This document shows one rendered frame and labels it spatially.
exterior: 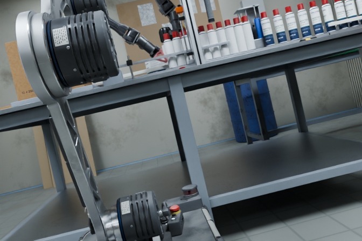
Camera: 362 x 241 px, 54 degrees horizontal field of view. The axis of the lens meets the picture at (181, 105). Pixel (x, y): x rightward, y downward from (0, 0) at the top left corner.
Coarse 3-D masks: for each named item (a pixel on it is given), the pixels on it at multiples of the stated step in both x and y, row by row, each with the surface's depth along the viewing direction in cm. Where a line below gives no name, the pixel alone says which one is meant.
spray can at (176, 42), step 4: (172, 32) 204; (176, 32) 204; (172, 36) 205; (176, 36) 204; (172, 40) 204; (176, 40) 203; (180, 40) 204; (176, 44) 203; (180, 44) 204; (176, 48) 203; (180, 48) 203; (176, 56) 204; (180, 56) 203; (184, 56) 204; (180, 60) 203; (184, 60) 204; (180, 64) 203; (184, 64) 203
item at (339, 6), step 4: (336, 0) 210; (340, 0) 210; (336, 4) 210; (340, 4) 209; (336, 8) 210; (340, 8) 209; (336, 12) 211; (340, 12) 209; (344, 12) 209; (336, 16) 212; (340, 16) 209; (344, 16) 209; (340, 24) 210; (344, 24) 209; (340, 28) 211; (344, 28) 209
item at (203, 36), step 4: (200, 28) 206; (200, 32) 206; (204, 32) 205; (200, 36) 205; (204, 36) 205; (200, 40) 206; (204, 40) 205; (204, 44) 205; (208, 44) 206; (208, 48) 205; (204, 52) 205; (208, 52) 205; (204, 56) 206; (208, 56) 205
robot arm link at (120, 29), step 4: (108, 20) 198; (112, 20) 199; (112, 24) 199; (116, 24) 199; (120, 24) 200; (112, 28) 200; (116, 28) 200; (120, 28) 200; (124, 28) 200; (128, 28) 201; (116, 32) 204; (120, 32) 200; (124, 32) 201; (128, 32) 202; (132, 32) 202; (136, 32) 203; (124, 36) 201; (128, 36) 201; (132, 36) 202; (132, 40) 203
